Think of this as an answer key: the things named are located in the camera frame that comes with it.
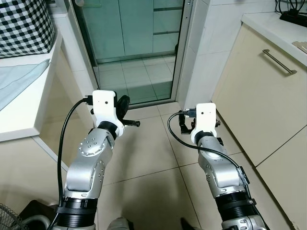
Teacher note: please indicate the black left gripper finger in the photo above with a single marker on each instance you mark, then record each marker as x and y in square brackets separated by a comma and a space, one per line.
[123, 105]

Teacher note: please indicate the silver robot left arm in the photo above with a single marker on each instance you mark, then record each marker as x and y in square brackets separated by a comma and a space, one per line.
[91, 148]

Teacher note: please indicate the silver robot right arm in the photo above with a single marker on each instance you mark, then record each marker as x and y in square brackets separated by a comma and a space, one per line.
[220, 167]

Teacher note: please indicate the glass sliding door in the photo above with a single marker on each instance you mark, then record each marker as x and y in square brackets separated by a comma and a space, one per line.
[134, 38]

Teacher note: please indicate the robot left leg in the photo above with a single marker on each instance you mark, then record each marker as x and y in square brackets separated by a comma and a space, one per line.
[120, 224]

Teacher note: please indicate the light blue cloth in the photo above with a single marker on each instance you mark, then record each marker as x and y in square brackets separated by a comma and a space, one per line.
[14, 81]

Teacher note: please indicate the black white checkered cloth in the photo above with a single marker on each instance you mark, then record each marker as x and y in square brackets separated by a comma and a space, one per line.
[24, 24]

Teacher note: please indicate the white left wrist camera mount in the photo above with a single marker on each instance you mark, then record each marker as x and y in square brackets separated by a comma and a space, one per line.
[104, 103]

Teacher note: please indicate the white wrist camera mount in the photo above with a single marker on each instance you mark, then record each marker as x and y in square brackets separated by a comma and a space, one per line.
[104, 103]
[205, 117]

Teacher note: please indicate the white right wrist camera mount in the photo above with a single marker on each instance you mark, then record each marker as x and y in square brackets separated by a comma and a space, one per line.
[205, 117]

